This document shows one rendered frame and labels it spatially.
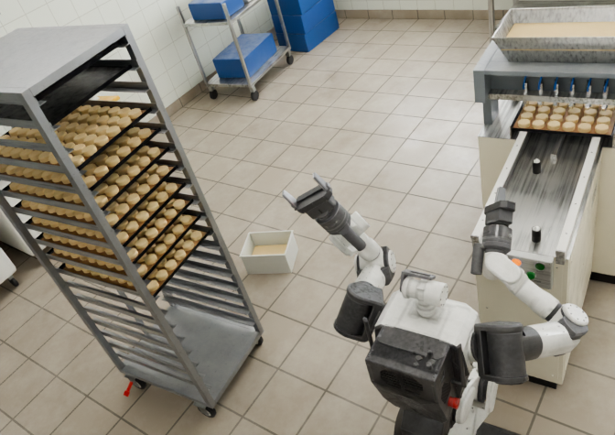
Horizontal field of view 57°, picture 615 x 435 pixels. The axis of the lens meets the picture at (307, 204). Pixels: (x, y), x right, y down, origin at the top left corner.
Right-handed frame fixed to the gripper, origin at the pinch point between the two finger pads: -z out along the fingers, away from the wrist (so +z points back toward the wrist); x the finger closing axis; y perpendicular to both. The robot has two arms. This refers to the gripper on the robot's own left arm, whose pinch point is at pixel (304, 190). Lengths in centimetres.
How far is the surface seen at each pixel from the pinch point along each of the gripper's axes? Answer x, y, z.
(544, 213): 49, -28, 90
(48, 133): -63, -28, -48
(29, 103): -59, -30, -57
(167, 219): -80, -50, 17
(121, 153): -67, -49, -19
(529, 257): 39, -7, 83
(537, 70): 73, -80, 70
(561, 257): 49, -2, 82
